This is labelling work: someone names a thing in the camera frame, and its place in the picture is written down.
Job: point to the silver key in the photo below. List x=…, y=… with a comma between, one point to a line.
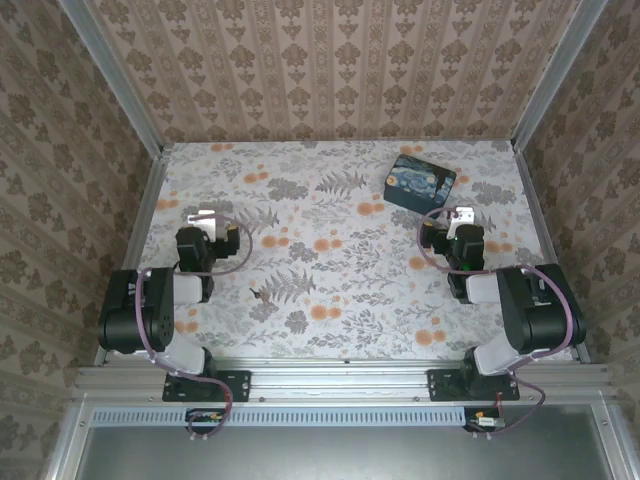
x=255, y=290

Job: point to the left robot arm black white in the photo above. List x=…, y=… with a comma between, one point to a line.
x=150, y=310

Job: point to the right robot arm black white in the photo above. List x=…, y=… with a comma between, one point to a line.
x=540, y=310

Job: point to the starry night print box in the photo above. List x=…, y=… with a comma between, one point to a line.
x=417, y=177

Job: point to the floral patterned table cover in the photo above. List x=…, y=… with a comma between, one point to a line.
x=350, y=225

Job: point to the black mounting plate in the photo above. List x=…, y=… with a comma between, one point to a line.
x=235, y=385
x=442, y=387

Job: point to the small black controller board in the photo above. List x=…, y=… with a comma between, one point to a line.
x=484, y=420
x=205, y=421

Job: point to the grey metal panel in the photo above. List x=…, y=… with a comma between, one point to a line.
x=350, y=455

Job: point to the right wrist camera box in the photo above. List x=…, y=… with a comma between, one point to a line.
x=462, y=215

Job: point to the aluminium side rail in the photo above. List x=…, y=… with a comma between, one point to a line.
x=547, y=240
x=145, y=240

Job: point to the long aluminium frame rail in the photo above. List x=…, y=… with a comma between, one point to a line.
x=340, y=380

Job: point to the aluminium corner post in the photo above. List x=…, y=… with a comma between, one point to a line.
x=115, y=80
x=555, y=80

